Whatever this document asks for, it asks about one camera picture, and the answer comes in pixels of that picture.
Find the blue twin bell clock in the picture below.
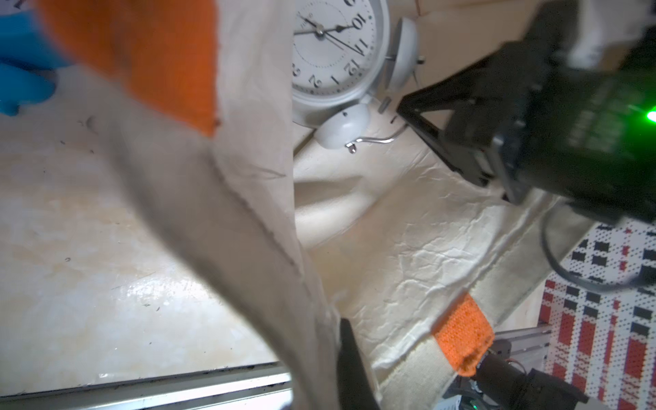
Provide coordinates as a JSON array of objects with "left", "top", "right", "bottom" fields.
[{"left": 1, "top": 6, "right": 71, "bottom": 116}]

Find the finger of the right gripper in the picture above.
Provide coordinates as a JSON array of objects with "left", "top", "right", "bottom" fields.
[{"left": 397, "top": 56, "right": 492, "bottom": 187}]

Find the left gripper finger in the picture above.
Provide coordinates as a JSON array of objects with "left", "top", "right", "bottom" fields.
[{"left": 337, "top": 318, "right": 380, "bottom": 410}]

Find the white twin bell clock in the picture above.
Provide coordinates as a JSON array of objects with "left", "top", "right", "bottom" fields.
[{"left": 291, "top": 0, "right": 424, "bottom": 154}]

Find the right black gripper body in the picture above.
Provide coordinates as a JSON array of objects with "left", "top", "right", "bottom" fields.
[{"left": 445, "top": 0, "right": 656, "bottom": 224}]

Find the cream canvas tote bag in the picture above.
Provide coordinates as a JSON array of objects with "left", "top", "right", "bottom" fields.
[{"left": 30, "top": 0, "right": 598, "bottom": 410}]

